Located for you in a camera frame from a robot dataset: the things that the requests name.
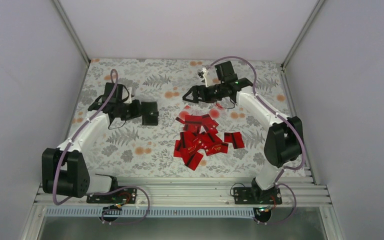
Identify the red card top centre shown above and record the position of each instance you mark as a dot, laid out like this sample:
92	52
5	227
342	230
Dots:
195	120

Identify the floral patterned table mat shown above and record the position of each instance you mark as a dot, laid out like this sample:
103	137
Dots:
130	149

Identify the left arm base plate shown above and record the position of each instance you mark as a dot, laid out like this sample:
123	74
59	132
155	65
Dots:
125	196

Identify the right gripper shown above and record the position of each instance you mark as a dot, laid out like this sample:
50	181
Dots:
195	89

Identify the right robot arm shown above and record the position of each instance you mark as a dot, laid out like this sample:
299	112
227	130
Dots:
284	141

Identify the black leather card holder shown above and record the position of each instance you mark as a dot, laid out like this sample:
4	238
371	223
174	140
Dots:
150	113

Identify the red card far right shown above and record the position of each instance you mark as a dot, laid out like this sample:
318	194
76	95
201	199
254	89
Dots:
235	138

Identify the red VIP card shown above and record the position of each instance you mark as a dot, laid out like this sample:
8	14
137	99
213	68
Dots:
217	148

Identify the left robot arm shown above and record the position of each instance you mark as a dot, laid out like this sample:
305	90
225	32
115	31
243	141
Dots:
64	169

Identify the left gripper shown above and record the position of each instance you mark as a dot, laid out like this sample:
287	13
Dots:
136	112

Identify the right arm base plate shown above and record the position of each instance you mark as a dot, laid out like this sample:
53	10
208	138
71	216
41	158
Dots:
256	196

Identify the red card left edge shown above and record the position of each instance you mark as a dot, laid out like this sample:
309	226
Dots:
177	149

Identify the aluminium rail frame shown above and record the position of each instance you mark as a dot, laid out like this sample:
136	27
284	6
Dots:
215	192

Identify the white red circle card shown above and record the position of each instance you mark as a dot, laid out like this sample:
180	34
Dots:
216	111

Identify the red card front bottom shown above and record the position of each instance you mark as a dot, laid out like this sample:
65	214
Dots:
193	161

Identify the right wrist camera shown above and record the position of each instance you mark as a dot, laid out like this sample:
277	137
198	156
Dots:
203	74

